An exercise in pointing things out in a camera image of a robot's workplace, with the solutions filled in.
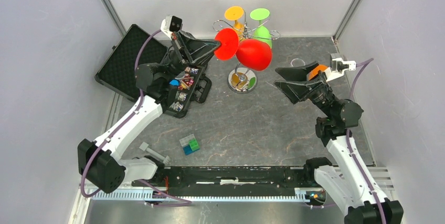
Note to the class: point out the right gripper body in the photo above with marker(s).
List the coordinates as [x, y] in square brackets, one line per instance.
[321, 97]

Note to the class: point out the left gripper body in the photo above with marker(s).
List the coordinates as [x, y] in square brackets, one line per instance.
[179, 59]

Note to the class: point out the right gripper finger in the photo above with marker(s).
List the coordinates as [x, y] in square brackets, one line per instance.
[296, 73]
[293, 90]

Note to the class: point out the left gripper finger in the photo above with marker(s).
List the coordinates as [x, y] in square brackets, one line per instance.
[200, 53]
[189, 38]

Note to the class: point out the clear wine glass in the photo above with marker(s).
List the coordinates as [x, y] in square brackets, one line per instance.
[297, 62]

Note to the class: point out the orange wine glass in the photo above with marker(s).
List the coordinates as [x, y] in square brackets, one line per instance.
[313, 73]

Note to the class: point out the red wine glass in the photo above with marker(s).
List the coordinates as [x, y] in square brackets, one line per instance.
[251, 53]

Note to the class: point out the green wine glass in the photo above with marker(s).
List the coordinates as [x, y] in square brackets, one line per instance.
[261, 33]

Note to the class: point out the yellow wine glass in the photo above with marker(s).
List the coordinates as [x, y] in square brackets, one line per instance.
[235, 13]

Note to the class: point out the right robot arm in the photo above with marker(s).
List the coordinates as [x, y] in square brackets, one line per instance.
[351, 184]

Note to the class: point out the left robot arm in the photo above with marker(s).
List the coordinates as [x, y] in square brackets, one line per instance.
[100, 161]

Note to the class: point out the chrome wine glass rack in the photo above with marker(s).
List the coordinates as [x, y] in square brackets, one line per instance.
[242, 79]

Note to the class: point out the blue poker chip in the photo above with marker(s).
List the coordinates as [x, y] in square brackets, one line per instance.
[174, 83]

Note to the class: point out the black poker chip case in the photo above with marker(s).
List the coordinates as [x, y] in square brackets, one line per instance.
[132, 62]

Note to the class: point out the colourful block cube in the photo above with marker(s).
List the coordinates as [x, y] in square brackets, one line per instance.
[189, 144]

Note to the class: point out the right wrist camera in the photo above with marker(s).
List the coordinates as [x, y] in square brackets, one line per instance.
[338, 66]

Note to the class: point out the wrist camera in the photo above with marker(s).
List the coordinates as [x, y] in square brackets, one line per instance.
[170, 25]
[338, 66]

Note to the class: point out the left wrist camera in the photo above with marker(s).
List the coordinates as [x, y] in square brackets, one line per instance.
[170, 25]

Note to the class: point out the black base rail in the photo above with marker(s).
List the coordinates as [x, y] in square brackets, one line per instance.
[233, 184]

